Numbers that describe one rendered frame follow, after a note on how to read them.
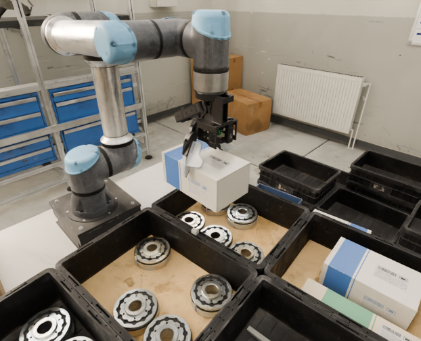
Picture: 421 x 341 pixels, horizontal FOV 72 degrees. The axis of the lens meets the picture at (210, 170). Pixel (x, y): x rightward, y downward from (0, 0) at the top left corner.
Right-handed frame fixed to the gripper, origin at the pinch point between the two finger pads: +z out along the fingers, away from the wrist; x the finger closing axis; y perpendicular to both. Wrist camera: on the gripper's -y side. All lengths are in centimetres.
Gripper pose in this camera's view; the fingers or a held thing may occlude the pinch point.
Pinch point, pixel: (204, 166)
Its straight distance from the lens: 75.1
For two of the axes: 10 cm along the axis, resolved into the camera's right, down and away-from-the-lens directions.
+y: 7.1, 3.7, -6.0
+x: 7.0, -3.6, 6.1
